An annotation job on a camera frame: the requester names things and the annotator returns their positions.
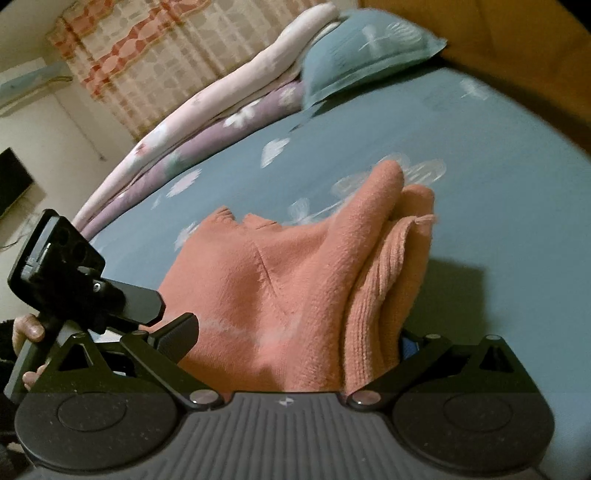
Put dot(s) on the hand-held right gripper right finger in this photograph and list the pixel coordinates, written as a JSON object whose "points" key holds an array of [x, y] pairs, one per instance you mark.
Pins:
{"points": [[431, 353]]}

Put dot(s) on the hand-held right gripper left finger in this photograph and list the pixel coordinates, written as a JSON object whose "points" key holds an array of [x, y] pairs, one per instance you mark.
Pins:
{"points": [[178, 339]]}

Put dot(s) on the pink knit sweater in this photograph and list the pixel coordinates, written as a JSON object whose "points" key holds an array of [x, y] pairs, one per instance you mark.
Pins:
{"points": [[286, 286]]}

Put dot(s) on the person's left hand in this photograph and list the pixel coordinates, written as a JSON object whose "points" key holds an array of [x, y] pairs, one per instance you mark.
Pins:
{"points": [[28, 328]]}

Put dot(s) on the purple floral quilt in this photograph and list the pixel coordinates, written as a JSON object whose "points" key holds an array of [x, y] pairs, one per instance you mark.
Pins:
{"points": [[217, 134]]}

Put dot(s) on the pink floral quilt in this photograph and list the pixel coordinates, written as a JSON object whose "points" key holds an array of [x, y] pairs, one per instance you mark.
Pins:
{"points": [[221, 97]]}

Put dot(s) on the pink patterned curtain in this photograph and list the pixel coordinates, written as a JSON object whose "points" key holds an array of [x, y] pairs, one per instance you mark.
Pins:
{"points": [[161, 50]]}

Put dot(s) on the blue printed pillow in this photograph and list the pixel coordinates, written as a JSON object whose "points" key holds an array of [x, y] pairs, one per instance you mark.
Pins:
{"points": [[364, 50]]}

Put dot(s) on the wooden bed headboard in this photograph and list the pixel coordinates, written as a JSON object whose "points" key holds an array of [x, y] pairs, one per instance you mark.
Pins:
{"points": [[517, 41]]}

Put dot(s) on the black wall television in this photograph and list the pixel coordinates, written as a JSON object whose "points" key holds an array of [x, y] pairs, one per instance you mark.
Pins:
{"points": [[11, 182]]}

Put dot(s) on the white wall air conditioner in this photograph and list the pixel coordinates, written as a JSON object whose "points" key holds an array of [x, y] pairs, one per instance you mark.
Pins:
{"points": [[27, 85]]}

